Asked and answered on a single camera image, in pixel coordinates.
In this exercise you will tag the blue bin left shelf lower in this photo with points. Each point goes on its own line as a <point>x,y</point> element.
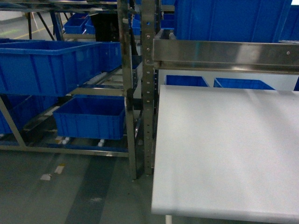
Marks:
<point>95,117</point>

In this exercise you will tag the blue bin shelf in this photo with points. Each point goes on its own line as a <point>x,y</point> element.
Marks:
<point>48,68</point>
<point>95,117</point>

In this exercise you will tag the steel roller shelf rack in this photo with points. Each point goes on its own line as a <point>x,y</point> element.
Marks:
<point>169,53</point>

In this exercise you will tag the steel left shelf rack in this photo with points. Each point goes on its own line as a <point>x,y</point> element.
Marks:
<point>30,117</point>

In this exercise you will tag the blue bin left shelf upper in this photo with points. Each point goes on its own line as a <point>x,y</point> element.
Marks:
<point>48,68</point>

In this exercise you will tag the blue bin under table left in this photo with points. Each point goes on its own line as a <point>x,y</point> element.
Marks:
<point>180,80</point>

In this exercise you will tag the blue bin under table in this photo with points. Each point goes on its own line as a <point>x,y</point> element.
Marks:
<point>180,80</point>
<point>241,84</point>

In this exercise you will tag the blue bin under table right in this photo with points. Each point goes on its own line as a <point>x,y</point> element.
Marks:
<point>241,84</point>

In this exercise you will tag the large blue bin upper centre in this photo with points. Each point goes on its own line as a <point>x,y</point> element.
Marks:
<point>231,20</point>

